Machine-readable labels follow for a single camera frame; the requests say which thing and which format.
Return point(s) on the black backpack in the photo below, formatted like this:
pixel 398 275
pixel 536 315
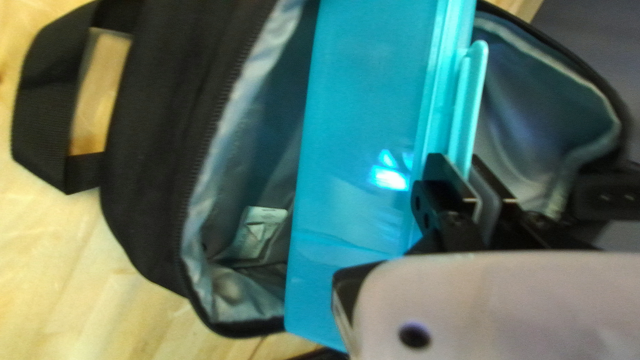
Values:
pixel 150 150

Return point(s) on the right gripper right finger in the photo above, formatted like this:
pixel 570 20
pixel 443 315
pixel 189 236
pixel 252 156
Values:
pixel 610 195

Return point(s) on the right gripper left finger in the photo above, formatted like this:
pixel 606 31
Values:
pixel 445 215

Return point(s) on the translucent teal lunch box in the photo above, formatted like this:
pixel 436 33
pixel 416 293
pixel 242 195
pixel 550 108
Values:
pixel 360 150

